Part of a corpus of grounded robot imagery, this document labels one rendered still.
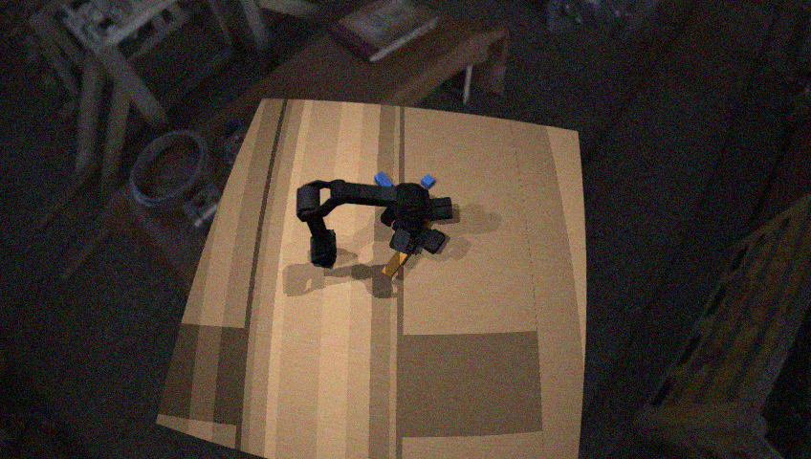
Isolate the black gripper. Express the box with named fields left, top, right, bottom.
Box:
left=381, top=208, right=446, bottom=254

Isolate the blue rectangular block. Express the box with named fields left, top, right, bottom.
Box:
left=374, top=172, right=393, bottom=186

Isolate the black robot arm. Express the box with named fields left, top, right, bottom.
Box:
left=296, top=179, right=453, bottom=269

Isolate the small blue block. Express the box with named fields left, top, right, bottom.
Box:
left=421, top=174, right=435, bottom=190

